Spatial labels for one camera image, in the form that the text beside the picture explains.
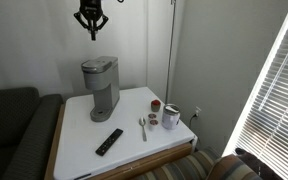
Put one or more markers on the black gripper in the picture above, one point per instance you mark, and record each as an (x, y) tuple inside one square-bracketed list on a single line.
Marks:
[(91, 8)]

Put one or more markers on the grey single-serve coffee machine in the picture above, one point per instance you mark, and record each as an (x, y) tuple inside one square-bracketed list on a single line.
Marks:
[(101, 83)]

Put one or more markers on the thin metal floor pole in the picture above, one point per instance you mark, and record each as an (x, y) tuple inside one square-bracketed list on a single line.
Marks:
[(170, 50)]

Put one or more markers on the brown pod with red lid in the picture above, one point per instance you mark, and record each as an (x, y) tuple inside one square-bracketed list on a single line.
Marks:
[(155, 105)]

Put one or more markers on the silver metal spoon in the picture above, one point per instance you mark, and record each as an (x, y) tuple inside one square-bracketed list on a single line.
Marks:
[(143, 126)]

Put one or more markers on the wooden side table, white top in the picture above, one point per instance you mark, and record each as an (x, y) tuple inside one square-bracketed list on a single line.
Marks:
[(84, 140)]

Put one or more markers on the black tv remote control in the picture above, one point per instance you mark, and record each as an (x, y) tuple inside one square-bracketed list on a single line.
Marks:
[(109, 142)]

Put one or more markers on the lavender mug with clear lid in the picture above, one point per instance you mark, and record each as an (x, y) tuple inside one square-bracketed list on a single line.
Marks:
[(170, 118)]

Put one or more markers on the dark grey fabric sofa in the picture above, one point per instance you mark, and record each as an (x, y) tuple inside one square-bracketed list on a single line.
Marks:
[(14, 130)]

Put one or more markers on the striped fabric cushion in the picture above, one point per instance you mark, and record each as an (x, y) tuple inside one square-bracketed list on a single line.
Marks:
[(197, 168)]

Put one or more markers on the white blind tilt wand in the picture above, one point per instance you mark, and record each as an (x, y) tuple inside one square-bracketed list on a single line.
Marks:
[(279, 66)]

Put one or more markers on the white window blinds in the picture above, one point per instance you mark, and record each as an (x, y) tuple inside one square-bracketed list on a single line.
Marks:
[(279, 110)]

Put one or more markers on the dark brown pillow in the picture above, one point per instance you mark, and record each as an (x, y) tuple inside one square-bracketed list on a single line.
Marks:
[(255, 165)]

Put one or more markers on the white wall power outlet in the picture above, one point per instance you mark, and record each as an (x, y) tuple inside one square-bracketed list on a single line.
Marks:
[(197, 111)]

